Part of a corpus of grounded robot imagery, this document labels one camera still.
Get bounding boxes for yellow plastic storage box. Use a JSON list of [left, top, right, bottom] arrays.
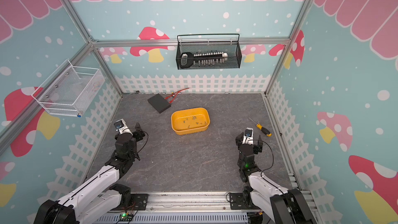
[[171, 107, 210, 135]]

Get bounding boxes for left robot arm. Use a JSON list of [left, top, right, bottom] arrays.
[[34, 119, 147, 224]]

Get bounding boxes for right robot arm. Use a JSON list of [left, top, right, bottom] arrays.
[[235, 128, 317, 224]]

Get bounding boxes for black flat box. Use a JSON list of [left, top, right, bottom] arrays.
[[147, 94, 171, 114]]

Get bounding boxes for yellow black screwdriver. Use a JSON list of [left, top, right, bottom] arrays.
[[248, 117, 272, 137]]

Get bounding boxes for green circuit board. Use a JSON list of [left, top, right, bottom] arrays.
[[119, 213, 134, 223]]

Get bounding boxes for socket wrench set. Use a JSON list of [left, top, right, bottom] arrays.
[[179, 52, 228, 68]]

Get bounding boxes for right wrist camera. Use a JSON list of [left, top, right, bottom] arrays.
[[242, 128, 254, 145]]

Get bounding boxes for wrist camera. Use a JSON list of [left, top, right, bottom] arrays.
[[242, 128, 254, 145], [114, 119, 132, 135]]

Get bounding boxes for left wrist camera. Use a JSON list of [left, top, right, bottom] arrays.
[[114, 119, 132, 135]]

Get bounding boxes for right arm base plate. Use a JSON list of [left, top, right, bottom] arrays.
[[226, 192, 260, 211]]

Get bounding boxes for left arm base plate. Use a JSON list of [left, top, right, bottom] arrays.
[[116, 194, 149, 212]]

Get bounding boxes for red handled pliers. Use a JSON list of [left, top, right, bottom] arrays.
[[165, 88, 189, 104]]

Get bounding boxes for aluminium front rail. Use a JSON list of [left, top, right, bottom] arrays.
[[55, 191, 318, 224]]

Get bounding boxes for white wire basket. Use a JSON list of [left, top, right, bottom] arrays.
[[31, 60, 105, 117]]

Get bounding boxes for black wire mesh basket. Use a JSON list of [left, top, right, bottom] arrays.
[[176, 33, 242, 70]]

